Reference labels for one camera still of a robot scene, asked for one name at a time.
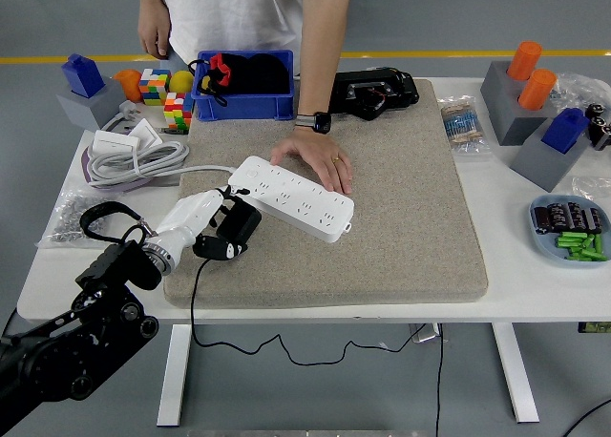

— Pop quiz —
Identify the person's left hand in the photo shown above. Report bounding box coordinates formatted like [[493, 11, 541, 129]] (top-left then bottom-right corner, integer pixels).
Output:
[[269, 126, 354, 195]]

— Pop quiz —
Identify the person's right hand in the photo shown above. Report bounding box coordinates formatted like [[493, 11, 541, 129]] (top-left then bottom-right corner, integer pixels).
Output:
[[137, 18, 172, 60]]

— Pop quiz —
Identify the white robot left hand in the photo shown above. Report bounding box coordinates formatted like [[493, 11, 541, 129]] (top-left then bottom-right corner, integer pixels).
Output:
[[153, 185, 253, 266]]

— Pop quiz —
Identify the white power strip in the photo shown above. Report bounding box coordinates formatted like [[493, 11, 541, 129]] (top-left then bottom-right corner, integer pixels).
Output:
[[227, 155, 356, 243]]

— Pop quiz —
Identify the black plug adapter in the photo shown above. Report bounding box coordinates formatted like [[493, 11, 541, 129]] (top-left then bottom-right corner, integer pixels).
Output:
[[217, 202, 263, 247]]

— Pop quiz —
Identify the white three-pin plug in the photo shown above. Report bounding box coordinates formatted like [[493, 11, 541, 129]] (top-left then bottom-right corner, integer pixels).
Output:
[[116, 99, 143, 122]]

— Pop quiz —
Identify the black wrist watch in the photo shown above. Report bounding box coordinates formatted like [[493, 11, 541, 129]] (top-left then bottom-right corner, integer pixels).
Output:
[[293, 112, 333, 135]]

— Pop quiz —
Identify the multicolour puzzle cube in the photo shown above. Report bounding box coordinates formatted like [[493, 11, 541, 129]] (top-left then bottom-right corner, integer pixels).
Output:
[[137, 68, 172, 107], [163, 92, 195, 132]]

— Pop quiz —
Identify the yellow ball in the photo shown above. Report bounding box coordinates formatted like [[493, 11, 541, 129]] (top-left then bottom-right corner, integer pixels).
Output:
[[169, 70, 195, 94]]

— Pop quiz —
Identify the blue house-shaped block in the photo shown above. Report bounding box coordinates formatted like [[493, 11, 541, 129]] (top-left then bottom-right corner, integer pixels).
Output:
[[60, 53, 106, 98], [540, 107, 591, 155]]

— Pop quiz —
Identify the person's torso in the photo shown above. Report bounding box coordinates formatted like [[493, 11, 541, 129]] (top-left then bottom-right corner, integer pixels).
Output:
[[164, 0, 306, 78]]

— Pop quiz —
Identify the black device housing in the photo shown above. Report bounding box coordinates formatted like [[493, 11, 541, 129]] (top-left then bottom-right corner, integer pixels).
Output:
[[328, 67, 420, 121]]

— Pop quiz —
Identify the blue plastic bin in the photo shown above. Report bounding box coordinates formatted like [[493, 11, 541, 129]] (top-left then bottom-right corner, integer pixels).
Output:
[[190, 49, 296, 122]]

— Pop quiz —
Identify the grey one-hole block holder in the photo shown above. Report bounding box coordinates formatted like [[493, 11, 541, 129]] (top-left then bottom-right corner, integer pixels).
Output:
[[508, 119, 593, 194], [55, 77, 129, 132]]

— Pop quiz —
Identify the black pouch with red trim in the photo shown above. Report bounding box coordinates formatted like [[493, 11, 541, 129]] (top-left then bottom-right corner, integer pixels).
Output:
[[188, 52, 292, 107]]

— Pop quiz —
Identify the grey-brown mat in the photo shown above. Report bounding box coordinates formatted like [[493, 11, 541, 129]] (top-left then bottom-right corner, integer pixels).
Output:
[[162, 77, 490, 309]]

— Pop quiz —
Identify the clear bag of metal nuts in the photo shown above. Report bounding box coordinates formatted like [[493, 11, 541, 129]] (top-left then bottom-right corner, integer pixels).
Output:
[[36, 188, 120, 248]]

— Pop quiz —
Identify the clear bag of resistors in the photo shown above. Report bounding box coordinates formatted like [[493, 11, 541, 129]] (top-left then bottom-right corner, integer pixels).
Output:
[[436, 95, 493, 156]]

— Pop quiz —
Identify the white table leg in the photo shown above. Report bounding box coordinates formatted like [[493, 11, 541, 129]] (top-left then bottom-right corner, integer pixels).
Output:
[[156, 323, 195, 427], [491, 322, 540, 424]]

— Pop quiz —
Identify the grey two-hole block holder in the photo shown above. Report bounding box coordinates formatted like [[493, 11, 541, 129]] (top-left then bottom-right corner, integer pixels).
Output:
[[479, 60, 559, 147]]

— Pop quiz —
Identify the grey under-table box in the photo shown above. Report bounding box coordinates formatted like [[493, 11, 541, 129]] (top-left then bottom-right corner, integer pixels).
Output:
[[409, 322, 441, 345]]

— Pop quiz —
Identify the orange cylinder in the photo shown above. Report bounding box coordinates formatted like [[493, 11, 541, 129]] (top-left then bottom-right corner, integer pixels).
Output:
[[506, 40, 544, 81], [517, 68, 558, 112]]

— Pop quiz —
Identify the light blue tray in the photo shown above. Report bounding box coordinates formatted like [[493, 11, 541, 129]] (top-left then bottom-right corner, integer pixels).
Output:
[[528, 194, 611, 269]]

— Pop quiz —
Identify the large clear plastic bag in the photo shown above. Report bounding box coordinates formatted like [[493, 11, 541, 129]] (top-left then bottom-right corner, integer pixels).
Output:
[[548, 72, 611, 118]]

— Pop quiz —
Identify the small clear plastic bag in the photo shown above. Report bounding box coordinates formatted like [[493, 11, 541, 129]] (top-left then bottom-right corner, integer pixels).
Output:
[[571, 176, 611, 202]]

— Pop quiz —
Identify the coiled white power cable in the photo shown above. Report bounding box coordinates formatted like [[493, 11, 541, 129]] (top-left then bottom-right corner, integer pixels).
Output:
[[87, 114, 236, 190]]

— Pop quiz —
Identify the thin black plug cord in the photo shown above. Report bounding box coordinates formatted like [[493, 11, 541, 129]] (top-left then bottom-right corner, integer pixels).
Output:
[[189, 258, 429, 367]]

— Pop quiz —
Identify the white wall switch plate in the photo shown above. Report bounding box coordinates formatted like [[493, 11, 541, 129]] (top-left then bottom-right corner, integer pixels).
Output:
[[127, 119, 163, 150], [92, 129, 140, 157]]

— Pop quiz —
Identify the black hanging cable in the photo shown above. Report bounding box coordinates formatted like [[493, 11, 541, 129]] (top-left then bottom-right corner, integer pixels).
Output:
[[433, 323, 446, 437]]

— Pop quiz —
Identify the black floor cable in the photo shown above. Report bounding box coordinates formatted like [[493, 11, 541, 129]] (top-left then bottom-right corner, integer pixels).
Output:
[[561, 397, 611, 437]]

